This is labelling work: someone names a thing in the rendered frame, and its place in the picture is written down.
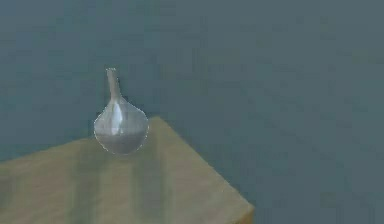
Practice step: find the grey glass bulb vase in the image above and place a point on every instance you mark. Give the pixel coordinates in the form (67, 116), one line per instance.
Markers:
(120, 130)

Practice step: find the light wooden table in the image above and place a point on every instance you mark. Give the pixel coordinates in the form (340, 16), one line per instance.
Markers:
(140, 186)

